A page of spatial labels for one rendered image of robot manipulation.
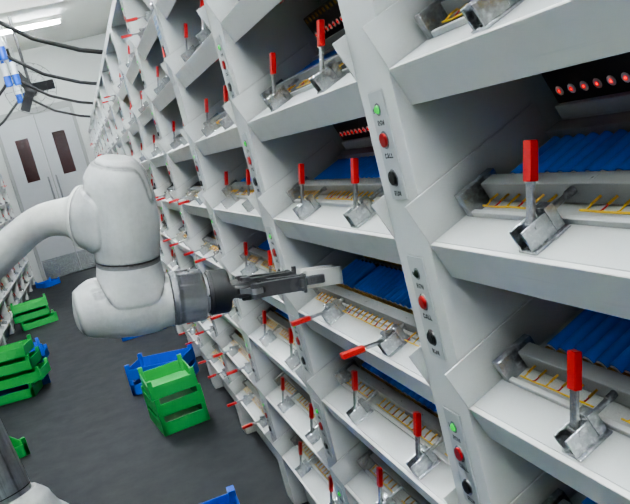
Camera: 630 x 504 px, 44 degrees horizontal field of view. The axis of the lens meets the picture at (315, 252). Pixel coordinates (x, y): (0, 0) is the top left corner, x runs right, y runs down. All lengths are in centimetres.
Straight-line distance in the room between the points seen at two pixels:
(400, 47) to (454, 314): 29
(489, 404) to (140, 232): 60
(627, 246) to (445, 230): 28
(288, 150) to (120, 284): 46
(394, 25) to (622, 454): 46
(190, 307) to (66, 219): 24
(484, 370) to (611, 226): 30
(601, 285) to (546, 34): 19
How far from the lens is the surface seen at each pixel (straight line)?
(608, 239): 63
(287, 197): 150
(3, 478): 170
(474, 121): 86
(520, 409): 84
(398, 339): 111
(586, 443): 74
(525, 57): 62
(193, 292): 126
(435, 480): 115
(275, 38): 152
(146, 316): 125
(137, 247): 121
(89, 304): 125
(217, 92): 220
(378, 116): 87
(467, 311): 87
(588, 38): 56
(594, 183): 68
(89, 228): 122
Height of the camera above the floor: 107
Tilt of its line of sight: 9 degrees down
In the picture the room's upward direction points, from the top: 15 degrees counter-clockwise
